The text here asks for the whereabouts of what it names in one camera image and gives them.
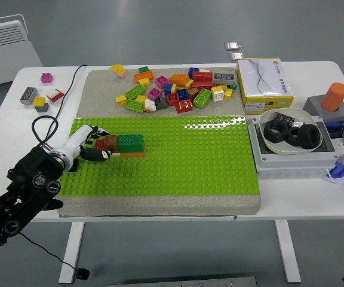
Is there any large orange brick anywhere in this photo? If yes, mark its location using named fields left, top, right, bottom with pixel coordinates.
left=168, top=74, right=191, bottom=86

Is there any purple circuit board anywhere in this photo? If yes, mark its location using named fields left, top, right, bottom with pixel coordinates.
left=272, top=111, right=297, bottom=126

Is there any white table leg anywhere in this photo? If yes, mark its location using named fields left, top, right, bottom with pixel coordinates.
left=58, top=221, right=85, bottom=284
left=274, top=219, right=302, bottom=284

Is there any large red brick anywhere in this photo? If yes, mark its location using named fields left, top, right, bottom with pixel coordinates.
left=192, top=71, right=214, bottom=83
left=191, top=81, right=214, bottom=90

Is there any long lime green brick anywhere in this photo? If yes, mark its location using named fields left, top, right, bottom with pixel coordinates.
left=123, top=99, right=145, bottom=114
left=193, top=88, right=212, bottom=109
left=124, top=84, right=148, bottom=100

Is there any thin black cable with plug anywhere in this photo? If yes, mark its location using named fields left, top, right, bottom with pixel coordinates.
left=19, top=231, right=91, bottom=281

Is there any large dark green brick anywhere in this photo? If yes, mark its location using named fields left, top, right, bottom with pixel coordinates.
left=117, top=134, right=145, bottom=154

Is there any white zip tie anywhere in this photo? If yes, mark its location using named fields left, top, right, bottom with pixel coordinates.
left=326, top=169, right=341, bottom=186

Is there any grey block with hole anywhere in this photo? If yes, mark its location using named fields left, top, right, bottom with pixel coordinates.
left=302, top=94, right=344, bottom=123

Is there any red brick with white print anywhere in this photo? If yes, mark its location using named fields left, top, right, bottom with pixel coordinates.
left=175, top=99, right=194, bottom=114

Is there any grey-brown mat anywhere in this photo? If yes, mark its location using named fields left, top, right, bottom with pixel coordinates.
left=54, top=67, right=262, bottom=218

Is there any grey three-hole brick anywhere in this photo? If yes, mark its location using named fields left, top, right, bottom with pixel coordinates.
left=19, top=87, right=38, bottom=105
left=212, top=72, right=235, bottom=86

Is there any white panel heater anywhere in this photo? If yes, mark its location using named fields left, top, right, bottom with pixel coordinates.
left=0, top=14, right=44, bottom=89

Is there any grey white junction box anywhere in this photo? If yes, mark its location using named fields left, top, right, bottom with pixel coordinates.
left=247, top=115, right=339, bottom=180

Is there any large black hex nut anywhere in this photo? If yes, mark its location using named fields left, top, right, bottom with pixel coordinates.
left=263, top=120, right=289, bottom=145
left=297, top=124, right=323, bottom=149

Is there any dark grey sloped brick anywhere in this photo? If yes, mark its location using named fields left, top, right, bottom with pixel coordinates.
left=155, top=95, right=169, bottom=111

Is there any green studded baseplate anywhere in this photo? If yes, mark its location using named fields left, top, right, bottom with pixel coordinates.
left=58, top=115, right=261, bottom=198

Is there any white yellow cardboard box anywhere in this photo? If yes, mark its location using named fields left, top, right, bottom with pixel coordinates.
left=236, top=57, right=294, bottom=115

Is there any long orange brick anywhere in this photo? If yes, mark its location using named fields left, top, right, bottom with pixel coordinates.
left=133, top=71, right=155, bottom=84

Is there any orange cylinder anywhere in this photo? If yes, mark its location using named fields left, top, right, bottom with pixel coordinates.
left=321, top=82, right=344, bottom=113

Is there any white bowl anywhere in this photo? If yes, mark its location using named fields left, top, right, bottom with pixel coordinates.
left=258, top=107, right=324, bottom=155

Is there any long black cable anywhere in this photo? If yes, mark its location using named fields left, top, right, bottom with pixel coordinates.
left=31, top=64, right=88, bottom=149

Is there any small black hex nut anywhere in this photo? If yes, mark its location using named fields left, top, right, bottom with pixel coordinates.
left=285, top=127, right=303, bottom=147

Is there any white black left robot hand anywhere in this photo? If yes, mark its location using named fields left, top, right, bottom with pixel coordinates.
left=55, top=124, right=113, bottom=167

